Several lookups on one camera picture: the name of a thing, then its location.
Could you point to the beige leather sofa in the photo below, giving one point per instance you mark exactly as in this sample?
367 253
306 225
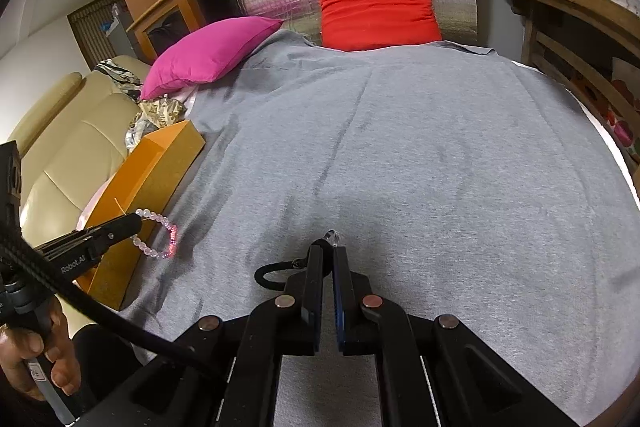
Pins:
65 147

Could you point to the grey bed sheet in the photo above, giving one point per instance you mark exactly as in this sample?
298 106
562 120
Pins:
425 157

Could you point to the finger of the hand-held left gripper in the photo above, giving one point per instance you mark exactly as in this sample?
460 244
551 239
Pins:
90 252
115 223

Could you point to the pale pink sheet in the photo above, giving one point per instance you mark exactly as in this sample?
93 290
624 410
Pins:
92 207

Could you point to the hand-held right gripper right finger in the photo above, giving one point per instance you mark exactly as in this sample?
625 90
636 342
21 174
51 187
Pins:
340 307

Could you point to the black white striped cloth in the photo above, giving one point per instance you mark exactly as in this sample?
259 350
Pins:
117 74

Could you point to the wooden shelf frame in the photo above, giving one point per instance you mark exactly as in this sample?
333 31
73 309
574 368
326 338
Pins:
560 7

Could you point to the pink pillow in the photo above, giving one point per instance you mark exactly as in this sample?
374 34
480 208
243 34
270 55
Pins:
210 52

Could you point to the clear plastic bag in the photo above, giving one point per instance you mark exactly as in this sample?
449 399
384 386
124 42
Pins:
135 137

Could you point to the red pillow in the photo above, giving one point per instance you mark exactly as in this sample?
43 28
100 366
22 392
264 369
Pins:
375 7

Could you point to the beige patterned cloth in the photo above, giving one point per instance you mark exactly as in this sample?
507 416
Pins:
162 109

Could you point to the floral patterned cloth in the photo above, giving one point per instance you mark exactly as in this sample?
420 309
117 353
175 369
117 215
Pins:
622 127

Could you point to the orange cardboard box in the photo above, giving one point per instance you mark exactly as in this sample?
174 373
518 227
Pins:
150 167

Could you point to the person's left hand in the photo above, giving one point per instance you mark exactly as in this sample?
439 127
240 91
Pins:
65 372

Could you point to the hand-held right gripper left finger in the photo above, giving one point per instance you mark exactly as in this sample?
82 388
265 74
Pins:
312 287

